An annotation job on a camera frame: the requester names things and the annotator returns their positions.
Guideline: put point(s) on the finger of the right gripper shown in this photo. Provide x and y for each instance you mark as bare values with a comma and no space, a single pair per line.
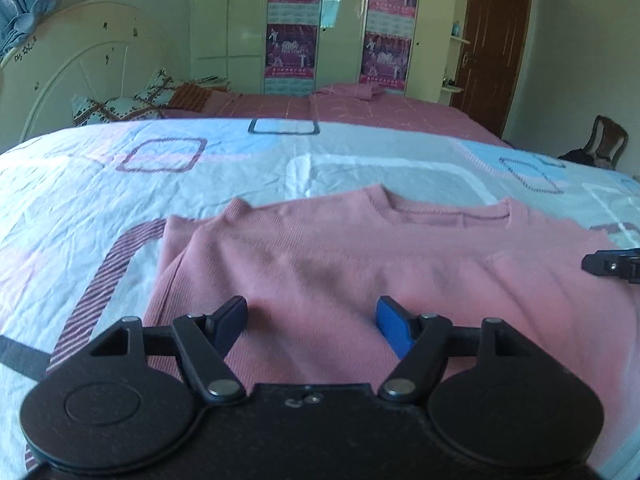
619,263

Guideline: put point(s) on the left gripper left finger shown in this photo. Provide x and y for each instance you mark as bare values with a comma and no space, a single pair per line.
182,363

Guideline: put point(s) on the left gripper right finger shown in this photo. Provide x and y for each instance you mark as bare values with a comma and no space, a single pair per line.
425,343

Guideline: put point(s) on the pink knit sweater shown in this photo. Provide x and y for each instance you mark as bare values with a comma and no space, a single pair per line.
312,271

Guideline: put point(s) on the dark clothes on chair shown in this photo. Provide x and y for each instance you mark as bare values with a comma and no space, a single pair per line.
582,157

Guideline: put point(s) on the dark wooden chair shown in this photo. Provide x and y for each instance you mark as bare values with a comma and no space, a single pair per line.
607,142

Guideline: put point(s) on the teal patterned bed quilt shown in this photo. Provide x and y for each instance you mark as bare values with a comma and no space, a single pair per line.
83,213

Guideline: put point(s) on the patterned white pillow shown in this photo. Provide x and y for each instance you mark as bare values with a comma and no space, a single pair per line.
148,104

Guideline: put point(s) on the orange striped cushion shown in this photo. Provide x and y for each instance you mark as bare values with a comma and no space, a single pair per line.
190,98

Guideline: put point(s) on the pink checked bed sheet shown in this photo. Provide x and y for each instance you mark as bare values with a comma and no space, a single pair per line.
354,104

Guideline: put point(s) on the brown wooden door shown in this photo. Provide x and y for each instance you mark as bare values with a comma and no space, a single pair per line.
490,60

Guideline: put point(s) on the white arched headboard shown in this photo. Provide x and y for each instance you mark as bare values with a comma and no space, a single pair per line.
100,49

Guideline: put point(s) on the cream wardrobe with posters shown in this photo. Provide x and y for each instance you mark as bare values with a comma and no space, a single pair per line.
229,40

